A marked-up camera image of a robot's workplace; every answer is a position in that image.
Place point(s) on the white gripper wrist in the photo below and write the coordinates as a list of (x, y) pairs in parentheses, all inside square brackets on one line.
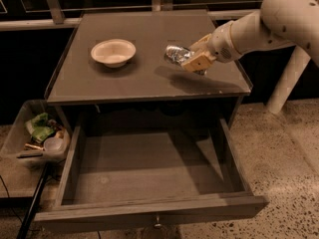
[(223, 43)]

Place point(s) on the crushed silver redbull can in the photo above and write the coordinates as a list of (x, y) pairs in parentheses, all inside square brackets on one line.
[(178, 55)]

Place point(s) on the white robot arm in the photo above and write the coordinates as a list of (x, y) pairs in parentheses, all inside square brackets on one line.
[(277, 24)]

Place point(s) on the open grey top drawer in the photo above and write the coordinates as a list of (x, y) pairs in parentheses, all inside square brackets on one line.
[(125, 179)]

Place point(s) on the metal drawer knob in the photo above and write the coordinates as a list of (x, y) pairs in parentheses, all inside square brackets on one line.
[(157, 224)]

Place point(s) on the grey wooden cabinet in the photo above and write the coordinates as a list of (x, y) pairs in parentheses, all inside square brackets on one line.
[(79, 80)]

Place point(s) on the white paper bowl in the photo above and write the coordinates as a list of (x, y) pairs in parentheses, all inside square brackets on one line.
[(113, 53)]

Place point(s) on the clear plastic cup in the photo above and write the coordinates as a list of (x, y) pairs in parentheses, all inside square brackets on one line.
[(53, 144)]

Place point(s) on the green snack bag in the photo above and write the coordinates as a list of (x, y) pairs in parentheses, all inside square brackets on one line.
[(38, 127)]

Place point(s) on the clear plastic bin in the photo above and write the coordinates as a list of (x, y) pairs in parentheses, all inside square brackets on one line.
[(22, 147)]

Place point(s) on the black pole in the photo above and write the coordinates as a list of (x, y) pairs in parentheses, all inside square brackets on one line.
[(24, 228)]

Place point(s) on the metal window rail frame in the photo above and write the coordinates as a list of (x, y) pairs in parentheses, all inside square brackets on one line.
[(133, 7)]

